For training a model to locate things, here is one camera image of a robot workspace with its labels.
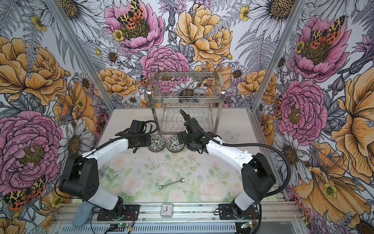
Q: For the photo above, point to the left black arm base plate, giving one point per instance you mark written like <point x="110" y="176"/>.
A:
<point x="126" y="212"/>

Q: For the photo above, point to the aluminium front rail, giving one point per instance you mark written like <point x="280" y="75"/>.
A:
<point x="192" y="212"/>

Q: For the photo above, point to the silver metal dish rack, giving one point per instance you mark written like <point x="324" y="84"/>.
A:
<point x="200" y="94"/>

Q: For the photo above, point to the light blue glasses case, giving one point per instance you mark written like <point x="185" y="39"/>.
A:
<point x="83" y="214"/>

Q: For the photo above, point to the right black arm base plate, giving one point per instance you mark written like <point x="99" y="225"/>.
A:
<point x="226" y="211"/>

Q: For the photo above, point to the right aluminium corner post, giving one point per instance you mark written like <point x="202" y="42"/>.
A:
<point x="291" y="24"/>

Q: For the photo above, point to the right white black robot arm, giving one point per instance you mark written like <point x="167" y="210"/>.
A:
<point x="257" y="176"/>

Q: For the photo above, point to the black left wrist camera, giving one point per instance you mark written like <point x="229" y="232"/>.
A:
<point x="137" y="127"/>

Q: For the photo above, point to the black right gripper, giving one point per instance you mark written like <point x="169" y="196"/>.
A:
<point x="184" y="134"/>

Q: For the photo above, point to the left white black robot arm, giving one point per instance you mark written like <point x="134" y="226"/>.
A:
<point x="80" y="177"/>

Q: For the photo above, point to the silver combination wrench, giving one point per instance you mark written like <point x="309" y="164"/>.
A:
<point x="181" y="181"/>

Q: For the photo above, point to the green geometric pattern bowl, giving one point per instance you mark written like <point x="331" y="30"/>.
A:
<point x="158" y="143"/>

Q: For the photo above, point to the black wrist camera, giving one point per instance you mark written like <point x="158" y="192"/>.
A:
<point x="191" y="125"/>
<point x="137" y="127"/>

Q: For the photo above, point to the dark blue petal bowl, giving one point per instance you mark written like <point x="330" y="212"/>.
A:
<point x="193" y="147"/>

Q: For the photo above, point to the small white square clock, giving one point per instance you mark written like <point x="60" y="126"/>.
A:
<point x="166" y="210"/>

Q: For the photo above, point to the aluminium corner post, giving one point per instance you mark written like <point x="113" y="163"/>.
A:
<point x="73" y="39"/>
<point x="291" y="24"/>

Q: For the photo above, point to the black floral pattern bowl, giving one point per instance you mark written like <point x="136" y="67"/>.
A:
<point x="173" y="144"/>

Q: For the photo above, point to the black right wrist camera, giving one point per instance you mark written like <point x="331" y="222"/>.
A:
<point x="191" y="125"/>

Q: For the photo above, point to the left aluminium corner post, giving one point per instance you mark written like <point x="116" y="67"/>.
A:
<point x="73" y="39"/>

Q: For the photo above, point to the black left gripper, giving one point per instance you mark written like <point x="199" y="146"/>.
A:
<point x="147" y="142"/>

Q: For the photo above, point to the green circuit board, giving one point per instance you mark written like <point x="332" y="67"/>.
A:
<point x="121" y="227"/>

